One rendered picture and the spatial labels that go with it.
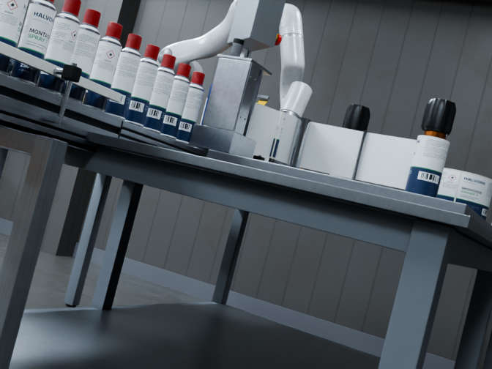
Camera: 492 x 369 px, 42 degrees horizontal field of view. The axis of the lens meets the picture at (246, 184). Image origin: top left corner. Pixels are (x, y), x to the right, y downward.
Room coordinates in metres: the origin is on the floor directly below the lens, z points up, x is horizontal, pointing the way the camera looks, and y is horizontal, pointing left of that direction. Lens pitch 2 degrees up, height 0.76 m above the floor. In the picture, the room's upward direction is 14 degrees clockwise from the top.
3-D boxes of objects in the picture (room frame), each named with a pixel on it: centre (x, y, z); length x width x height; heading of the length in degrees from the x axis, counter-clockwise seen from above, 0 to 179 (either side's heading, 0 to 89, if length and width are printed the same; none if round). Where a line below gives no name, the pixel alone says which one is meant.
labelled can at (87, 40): (1.38, 0.41, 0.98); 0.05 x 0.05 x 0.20
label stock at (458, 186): (2.05, -0.66, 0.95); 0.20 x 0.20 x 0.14
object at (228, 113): (1.80, 0.09, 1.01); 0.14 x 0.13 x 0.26; 153
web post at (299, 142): (2.00, -0.13, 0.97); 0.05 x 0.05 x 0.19
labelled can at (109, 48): (1.45, 0.38, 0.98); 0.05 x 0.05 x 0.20
